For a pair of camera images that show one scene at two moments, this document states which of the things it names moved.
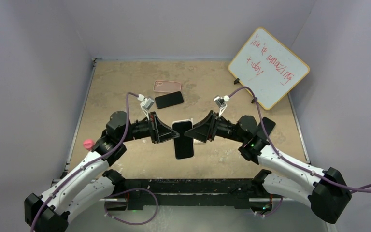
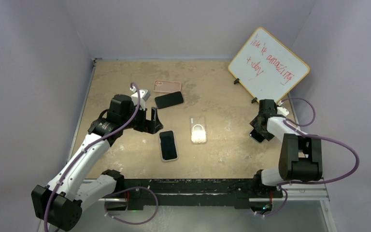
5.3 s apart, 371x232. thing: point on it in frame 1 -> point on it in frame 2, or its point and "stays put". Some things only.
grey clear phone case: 184,146 -> 168,146
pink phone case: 168,86 stays put
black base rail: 139,193 stays put
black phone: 183,145 -> 168,150
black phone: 173,98 stays put
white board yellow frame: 267,67 stays put
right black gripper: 207,128 -> 254,123
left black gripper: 159,131 -> 151,126
